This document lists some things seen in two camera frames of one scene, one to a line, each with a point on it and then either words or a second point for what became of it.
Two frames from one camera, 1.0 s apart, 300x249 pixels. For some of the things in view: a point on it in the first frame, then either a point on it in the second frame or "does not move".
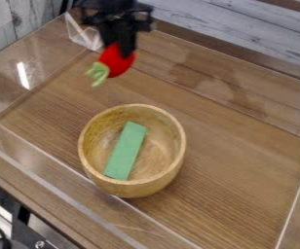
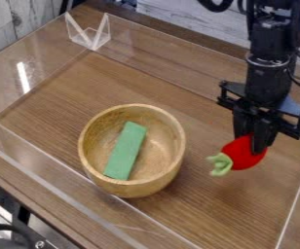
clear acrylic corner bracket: (86, 37) does not move
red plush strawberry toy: (112, 63) → (237, 157)
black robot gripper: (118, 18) → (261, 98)
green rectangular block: (124, 153) does not move
